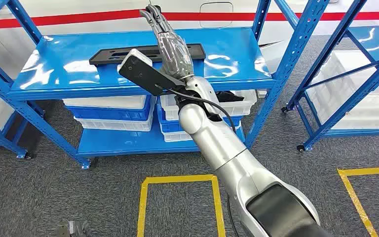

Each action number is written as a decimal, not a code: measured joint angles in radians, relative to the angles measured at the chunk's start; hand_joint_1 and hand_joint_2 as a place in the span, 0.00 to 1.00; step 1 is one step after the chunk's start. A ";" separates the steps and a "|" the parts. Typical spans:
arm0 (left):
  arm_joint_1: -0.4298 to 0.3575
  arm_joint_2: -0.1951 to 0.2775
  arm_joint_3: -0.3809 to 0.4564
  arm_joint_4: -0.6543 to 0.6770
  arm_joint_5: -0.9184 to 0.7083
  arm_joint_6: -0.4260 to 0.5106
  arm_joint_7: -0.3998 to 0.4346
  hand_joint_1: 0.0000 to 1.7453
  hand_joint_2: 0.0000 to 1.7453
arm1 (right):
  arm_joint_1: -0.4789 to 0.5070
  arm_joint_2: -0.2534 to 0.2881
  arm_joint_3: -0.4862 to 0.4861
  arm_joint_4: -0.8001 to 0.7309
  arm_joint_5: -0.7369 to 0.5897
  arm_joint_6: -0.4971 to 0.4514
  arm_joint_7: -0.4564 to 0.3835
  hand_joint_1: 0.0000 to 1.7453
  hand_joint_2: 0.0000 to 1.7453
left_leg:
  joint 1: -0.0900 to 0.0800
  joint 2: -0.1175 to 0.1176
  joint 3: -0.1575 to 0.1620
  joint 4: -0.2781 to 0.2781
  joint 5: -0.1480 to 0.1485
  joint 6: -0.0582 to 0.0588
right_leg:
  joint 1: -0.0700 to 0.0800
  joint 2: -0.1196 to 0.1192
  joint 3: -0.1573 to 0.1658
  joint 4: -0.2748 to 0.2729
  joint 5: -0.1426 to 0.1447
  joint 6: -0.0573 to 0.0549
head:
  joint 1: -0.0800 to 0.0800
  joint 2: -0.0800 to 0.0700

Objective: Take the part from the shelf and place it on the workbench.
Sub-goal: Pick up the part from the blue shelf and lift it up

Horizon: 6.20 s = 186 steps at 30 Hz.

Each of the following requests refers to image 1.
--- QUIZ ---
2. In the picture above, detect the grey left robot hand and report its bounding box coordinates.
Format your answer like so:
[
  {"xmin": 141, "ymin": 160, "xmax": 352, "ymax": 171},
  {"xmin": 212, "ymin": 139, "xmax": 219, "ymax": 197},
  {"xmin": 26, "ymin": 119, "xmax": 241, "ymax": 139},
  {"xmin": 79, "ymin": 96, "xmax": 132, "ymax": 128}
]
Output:
[{"xmin": 54, "ymin": 221, "xmax": 90, "ymax": 237}]

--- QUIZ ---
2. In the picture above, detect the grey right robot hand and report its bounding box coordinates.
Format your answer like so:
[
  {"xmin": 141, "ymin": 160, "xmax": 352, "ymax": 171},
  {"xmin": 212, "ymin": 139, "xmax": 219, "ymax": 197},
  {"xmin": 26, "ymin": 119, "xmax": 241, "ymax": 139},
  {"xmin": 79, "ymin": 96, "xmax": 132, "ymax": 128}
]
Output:
[{"xmin": 139, "ymin": 4, "xmax": 196, "ymax": 80}]

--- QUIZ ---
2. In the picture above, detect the black plastic plate holder part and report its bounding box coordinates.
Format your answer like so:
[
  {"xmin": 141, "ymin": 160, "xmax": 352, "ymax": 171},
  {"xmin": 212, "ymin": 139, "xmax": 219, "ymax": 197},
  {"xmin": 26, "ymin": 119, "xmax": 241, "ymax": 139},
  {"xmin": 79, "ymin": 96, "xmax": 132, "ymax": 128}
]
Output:
[{"xmin": 89, "ymin": 43, "xmax": 206, "ymax": 66}]

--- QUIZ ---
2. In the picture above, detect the black part in crate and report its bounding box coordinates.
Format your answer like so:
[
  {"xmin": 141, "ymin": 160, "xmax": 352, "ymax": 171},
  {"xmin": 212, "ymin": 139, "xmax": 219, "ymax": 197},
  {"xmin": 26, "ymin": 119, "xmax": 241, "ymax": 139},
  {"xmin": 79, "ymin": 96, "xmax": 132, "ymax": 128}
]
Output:
[{"xmin": 215, "ymin": 91, "xmax": 245, "ymax": 103}]

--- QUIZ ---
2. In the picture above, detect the blue metal shelf rack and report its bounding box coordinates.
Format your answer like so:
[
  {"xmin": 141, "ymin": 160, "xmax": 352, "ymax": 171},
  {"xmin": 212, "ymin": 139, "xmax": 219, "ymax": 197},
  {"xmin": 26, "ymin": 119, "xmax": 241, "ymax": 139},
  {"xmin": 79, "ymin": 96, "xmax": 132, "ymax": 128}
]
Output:
[
  {"xmin": 281, "ymin": 24, "xmax": 379, "ymax": 153},
  {"xmin": 0, "ymin": 86, "xmax": 33, "ymax": 160},
  {"xmin": 0, "ymin": 0, "xmax": 331, "ymax": 170}
]

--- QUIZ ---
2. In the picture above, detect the red barrier belt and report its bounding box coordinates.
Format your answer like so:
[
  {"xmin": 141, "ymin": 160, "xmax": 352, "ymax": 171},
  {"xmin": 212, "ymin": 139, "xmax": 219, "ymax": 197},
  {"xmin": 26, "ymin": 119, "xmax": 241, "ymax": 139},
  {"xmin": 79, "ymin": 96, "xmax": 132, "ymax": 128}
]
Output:
[
  {"xmin": 163, "ymin": 11, "xmax": 379, "ymax": 22},
  {"xmin": 0, "ymin": 9, "xmax": 143, "ymax": 30}
]

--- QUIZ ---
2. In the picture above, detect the white car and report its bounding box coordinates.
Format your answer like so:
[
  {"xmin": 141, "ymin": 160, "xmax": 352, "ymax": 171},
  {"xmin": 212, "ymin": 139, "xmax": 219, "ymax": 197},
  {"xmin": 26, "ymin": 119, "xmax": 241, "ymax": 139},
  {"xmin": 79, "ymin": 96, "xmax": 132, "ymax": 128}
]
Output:
[{"xmin": 0, "ymin": 0, "xmax": 379, "ymax": 78}]

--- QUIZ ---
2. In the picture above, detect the yellow floor tape square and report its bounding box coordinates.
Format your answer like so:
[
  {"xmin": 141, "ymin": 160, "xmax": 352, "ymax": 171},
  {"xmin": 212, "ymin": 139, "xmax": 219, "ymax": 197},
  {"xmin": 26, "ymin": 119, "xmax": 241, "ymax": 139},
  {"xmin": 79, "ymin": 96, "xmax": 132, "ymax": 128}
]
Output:
[
  {"xmin": 136, "ymin": 174, "xmax": 226, "ymax": 237},
  {"xmin": 337, "ymin": 166, "xmax": 379, "ymax": 237}
]

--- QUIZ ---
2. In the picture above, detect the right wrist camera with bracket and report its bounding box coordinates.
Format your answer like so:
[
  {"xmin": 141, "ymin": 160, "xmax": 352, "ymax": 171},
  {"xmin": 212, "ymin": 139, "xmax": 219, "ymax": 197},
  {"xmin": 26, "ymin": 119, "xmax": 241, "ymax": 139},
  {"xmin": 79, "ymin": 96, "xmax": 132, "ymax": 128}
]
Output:
[{"xmin": 117, "ymin": 48, "xmax": 188, "ymax": 96}]

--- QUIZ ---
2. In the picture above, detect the black camera cable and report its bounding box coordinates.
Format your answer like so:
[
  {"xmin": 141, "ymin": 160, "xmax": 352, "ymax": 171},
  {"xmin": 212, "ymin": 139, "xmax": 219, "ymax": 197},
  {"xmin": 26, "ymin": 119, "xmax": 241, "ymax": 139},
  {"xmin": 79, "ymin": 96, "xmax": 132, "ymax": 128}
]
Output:
[
  {"xmin": 166, "ymin": 87, "xmax": 237, "ymax": 134},
  {"xmin": 226, "ymin": 193, "xmax": 240, "ymax": 237}
]

